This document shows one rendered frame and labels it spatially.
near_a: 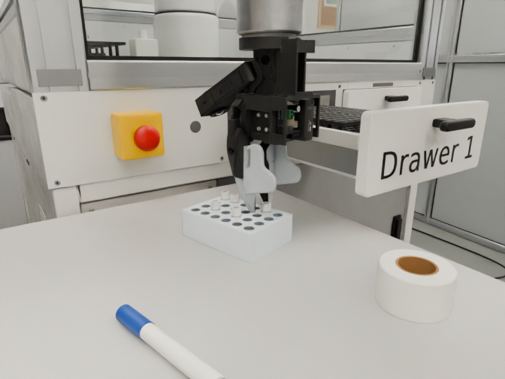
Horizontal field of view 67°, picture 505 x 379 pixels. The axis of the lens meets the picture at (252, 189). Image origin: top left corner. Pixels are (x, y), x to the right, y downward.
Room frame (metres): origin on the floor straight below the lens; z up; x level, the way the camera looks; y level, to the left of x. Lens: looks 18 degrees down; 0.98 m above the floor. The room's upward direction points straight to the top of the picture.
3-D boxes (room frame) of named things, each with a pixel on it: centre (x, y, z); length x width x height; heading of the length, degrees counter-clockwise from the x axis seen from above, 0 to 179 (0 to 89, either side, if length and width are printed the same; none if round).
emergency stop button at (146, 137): (0.60, 0.17, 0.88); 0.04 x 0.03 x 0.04; 125
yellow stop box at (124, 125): (0.62, 0.18, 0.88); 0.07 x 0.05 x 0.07; 125
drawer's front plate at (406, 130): (0.56, -0.26, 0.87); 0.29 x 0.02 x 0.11; 125
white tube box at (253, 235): (0.48, 0.02, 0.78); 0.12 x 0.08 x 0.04; 50
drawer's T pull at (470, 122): (0.54, -0.27, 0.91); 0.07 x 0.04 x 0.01; 125
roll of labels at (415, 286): (0.33, -0.16, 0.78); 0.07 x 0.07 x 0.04
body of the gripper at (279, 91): (0.47, -0.03, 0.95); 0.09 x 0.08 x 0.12; 49
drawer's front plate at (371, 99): (1.00, -0.34, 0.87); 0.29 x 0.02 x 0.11; 125
